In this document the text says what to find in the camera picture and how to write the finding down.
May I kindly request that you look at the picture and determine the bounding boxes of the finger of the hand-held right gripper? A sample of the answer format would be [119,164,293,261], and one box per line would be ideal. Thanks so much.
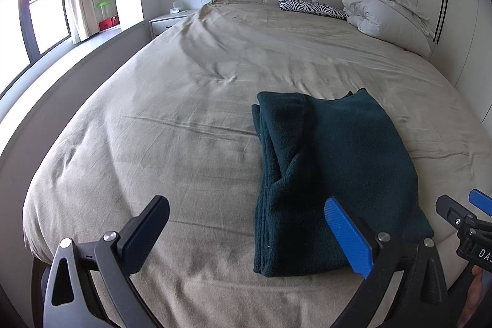
[469,188,492,217]
[435,194,474,233]

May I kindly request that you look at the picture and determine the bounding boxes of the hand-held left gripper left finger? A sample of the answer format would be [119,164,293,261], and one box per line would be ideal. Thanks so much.
[42,195,170,328]

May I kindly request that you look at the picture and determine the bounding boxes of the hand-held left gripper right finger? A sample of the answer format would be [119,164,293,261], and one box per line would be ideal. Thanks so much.
[324,196,450,328]

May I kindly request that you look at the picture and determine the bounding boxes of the dark green towel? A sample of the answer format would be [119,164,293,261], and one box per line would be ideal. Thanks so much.
[252,90,435,278]

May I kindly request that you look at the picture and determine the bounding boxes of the person's right hand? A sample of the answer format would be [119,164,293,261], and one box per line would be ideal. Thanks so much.
[460,266,486,318]

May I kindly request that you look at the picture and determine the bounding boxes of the bed with beige sheet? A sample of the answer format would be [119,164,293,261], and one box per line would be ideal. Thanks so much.
[23,0,492,328]

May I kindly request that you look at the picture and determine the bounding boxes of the white wardrobe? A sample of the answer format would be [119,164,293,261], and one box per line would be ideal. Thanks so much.
[417,0,492,121]

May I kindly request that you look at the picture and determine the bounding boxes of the white folded duvet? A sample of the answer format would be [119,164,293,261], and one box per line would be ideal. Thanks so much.
[342,0,432,57]

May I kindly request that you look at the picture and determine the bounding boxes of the white nightstand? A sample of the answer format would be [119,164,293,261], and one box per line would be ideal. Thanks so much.
[149,8,200,40]

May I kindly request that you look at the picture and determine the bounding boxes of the red box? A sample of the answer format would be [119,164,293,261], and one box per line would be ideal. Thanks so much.
[99,16,121,32]

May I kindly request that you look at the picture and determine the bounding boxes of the zebra print pillow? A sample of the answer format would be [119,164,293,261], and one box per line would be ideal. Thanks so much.
[277,0,350,20]

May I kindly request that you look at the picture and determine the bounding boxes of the black framed window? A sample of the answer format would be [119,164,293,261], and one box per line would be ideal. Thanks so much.
[0,0,73,98]

